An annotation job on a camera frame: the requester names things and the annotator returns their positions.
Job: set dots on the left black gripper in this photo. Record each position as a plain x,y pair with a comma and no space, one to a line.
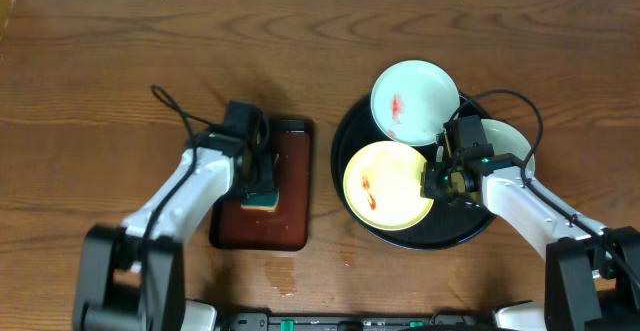
265,183

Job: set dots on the green scouring sponge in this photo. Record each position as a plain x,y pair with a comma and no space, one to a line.
262,198

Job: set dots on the black rectangular water tray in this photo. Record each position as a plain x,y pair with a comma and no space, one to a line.
285,229

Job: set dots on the yellow plate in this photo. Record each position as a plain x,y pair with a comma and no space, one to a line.
382,186

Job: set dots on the light blue plate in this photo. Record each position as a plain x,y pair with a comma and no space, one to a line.
411,100
503,137

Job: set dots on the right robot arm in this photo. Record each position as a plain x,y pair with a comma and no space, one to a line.
591,270

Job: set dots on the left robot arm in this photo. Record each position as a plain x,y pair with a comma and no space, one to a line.
131,277

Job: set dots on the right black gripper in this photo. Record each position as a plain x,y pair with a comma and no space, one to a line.
431,190

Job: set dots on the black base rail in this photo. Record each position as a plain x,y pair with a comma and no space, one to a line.
264,322

